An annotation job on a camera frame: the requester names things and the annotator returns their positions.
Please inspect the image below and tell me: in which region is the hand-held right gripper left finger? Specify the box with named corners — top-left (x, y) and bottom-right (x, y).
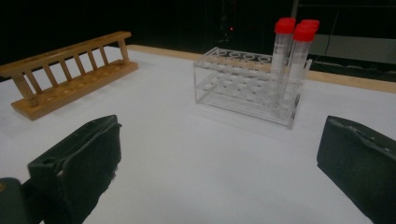
top-left (27, 114), bottom-right (123, 224)

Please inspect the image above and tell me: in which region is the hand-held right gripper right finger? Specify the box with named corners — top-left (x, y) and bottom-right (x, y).
top-left (316, 115), bottom-right (396, 224)

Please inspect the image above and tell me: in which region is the wooden test tube rack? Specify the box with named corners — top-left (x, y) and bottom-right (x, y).
top-left (0, 31), bottom-right (140, 121)

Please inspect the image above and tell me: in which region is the red-capped test tube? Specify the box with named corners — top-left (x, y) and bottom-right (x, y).
top-left (270, 20), bottom-right (296, 80)
top-left (281, 23), bottom-right (316, 105)
top-left (300, 19), bottom-right (320, 33)
top-left (277, 17), bottom-right (297, 27)

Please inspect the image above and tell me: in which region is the clear acrylic test tube rack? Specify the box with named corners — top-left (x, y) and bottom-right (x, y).
top-left (192, 46), bottom-right (313, 131)

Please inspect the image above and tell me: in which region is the white metal stand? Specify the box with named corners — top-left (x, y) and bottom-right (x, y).
top-left (290, 0), bottom-right (396, 65)

